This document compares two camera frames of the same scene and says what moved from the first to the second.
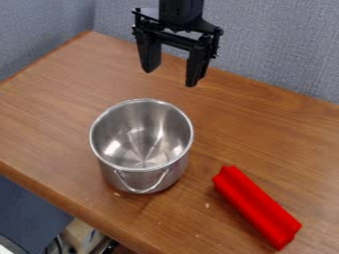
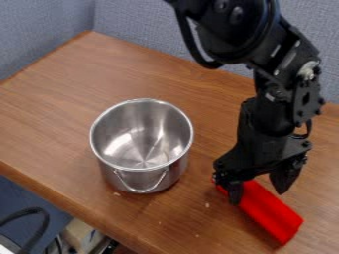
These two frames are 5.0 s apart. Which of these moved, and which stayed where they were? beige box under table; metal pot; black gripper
Moved: black gripper
Stayed: metal pot; beige box under table
